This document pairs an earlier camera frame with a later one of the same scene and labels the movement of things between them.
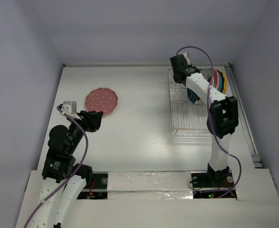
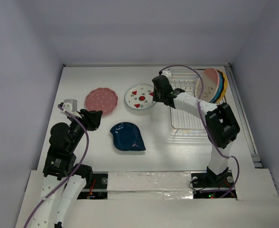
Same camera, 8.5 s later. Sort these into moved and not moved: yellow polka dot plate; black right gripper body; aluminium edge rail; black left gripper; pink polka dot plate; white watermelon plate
Moved: white watermelon plate; black right gripper body
Not moved: black left gripper; yellow polka dot plate; pink polka dot plate; aluminium edge rail
